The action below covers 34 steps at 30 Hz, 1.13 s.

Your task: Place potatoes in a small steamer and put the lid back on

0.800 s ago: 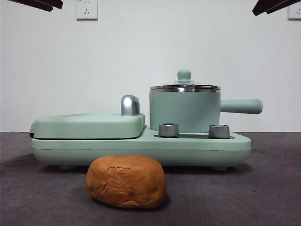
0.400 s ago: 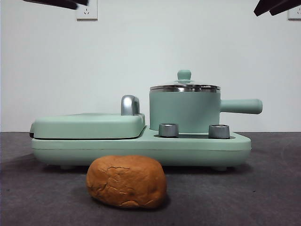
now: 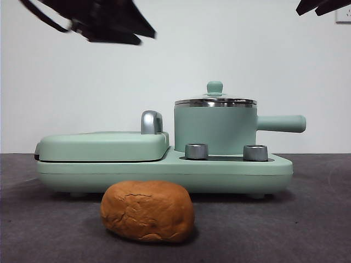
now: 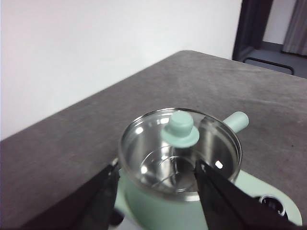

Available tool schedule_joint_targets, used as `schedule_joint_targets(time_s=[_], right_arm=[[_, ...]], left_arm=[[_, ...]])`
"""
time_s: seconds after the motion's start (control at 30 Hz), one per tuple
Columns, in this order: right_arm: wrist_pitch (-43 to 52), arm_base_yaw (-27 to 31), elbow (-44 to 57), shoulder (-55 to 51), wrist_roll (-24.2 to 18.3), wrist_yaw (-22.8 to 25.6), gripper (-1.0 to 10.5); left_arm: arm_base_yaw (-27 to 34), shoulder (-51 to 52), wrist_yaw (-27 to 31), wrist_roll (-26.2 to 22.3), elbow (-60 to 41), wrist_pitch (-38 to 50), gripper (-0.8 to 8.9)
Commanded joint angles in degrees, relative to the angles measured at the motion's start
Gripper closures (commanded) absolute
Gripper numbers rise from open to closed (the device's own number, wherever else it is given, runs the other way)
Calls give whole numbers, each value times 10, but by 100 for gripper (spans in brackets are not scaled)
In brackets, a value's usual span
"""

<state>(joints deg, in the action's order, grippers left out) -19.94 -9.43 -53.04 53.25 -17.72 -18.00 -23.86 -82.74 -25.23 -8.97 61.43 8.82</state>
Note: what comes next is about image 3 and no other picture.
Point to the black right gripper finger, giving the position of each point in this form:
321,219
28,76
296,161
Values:
312,6
336,6

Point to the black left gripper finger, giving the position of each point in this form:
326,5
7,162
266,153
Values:
126,16
112,34

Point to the glass lid with green knob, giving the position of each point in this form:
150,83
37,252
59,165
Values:
215,87

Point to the brown potato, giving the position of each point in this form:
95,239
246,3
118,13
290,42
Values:
148,211

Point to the mint green steamer pot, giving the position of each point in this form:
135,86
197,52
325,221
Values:
214,126

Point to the silver control knob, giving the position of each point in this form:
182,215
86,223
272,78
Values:
196,151
255,153

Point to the mint green breakfast machine base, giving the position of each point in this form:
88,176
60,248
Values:
164,178

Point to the white wall socket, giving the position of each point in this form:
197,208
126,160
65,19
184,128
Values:
344,17

